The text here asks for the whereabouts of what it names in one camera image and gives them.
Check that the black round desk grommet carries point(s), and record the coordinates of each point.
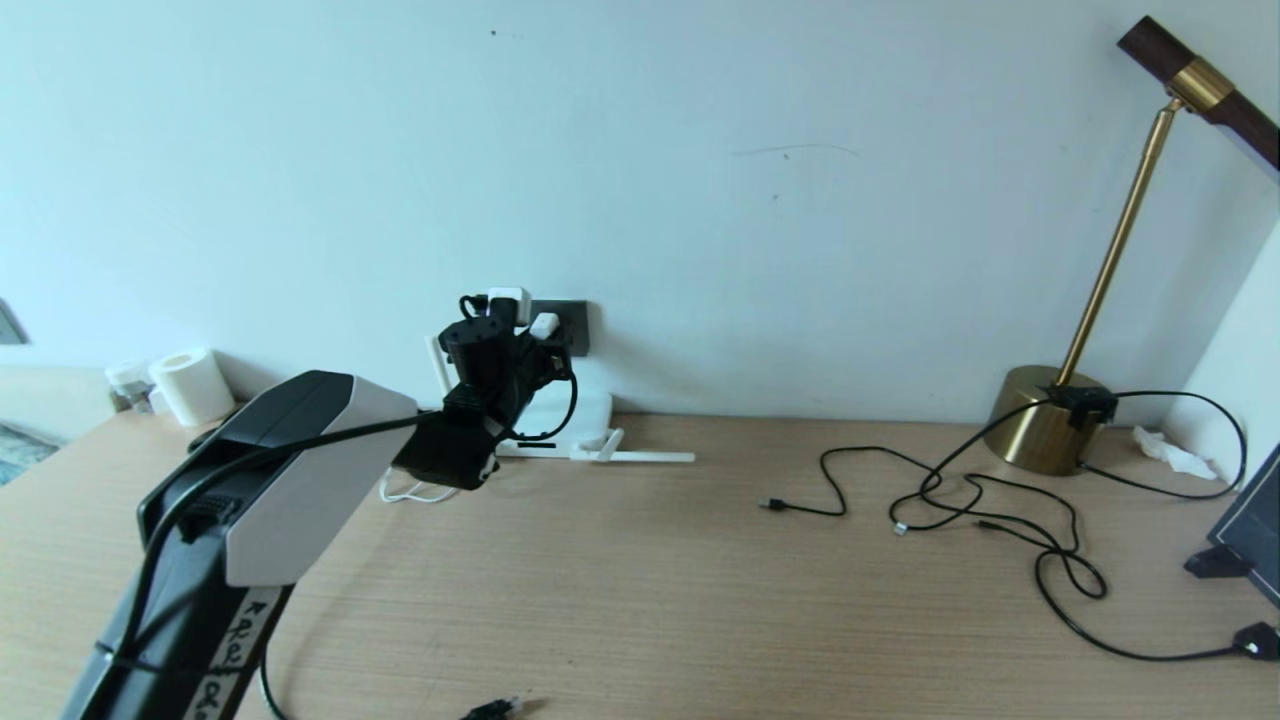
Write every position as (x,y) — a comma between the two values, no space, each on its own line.
(210,440)

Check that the white power adapter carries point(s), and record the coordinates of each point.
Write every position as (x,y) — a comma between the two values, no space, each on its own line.
(545,326)

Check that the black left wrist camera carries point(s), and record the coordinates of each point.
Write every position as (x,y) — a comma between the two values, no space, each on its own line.
(500,305)

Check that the white router with antennas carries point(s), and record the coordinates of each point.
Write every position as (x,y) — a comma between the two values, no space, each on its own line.
(595,410)

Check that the white toilet paper roll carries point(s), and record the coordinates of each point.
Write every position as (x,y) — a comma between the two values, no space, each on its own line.
(195,385)

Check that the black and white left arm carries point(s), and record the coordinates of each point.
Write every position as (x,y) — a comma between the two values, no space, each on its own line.
(290,470)

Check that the beige upholstered furniture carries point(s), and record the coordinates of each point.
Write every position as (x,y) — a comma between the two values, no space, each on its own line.
(50,400)

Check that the brass desk lamp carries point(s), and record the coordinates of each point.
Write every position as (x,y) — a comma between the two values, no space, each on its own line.
(1040,432)

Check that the grey wall power socket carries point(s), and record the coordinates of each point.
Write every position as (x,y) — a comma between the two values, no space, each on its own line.
(575,330)

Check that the crumpled white tissue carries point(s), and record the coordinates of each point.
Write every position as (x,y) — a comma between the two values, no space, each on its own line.
(1172,453)

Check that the patterned grey fabric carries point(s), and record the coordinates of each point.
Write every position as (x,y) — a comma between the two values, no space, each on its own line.
(20,455)

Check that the black adapter block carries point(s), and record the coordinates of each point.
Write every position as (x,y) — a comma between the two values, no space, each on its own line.
(1082,403)

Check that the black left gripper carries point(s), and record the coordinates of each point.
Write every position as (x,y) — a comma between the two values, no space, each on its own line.
(500,375)

